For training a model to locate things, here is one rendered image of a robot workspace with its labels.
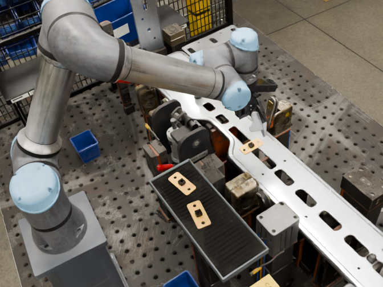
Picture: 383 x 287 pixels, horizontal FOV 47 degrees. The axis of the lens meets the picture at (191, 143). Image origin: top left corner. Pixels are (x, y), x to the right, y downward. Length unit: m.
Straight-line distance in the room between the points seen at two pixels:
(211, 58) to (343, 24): 2.95
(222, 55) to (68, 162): 1.08
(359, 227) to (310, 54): 2.43
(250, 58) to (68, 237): 0.69
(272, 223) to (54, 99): 0.65
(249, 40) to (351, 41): 2.68
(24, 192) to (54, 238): 0.17
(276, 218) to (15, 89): 1.24
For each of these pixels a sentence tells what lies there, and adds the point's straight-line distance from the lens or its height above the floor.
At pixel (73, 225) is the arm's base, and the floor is 1.15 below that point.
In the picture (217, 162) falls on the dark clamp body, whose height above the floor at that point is 1.08.
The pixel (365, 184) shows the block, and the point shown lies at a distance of 1.43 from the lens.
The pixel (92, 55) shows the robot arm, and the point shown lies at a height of 1.64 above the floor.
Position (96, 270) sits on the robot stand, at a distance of 1.36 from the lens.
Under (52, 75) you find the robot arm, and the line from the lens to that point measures 1.07.
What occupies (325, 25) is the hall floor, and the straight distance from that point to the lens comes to 4.00.
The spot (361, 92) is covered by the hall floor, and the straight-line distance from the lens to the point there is 3.34.
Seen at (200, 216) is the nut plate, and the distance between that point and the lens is 1.16.
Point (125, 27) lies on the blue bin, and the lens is 2.01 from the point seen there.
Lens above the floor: 2.13
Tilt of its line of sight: 47 degrees down
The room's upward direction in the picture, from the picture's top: 9 degrees counter-clockwise
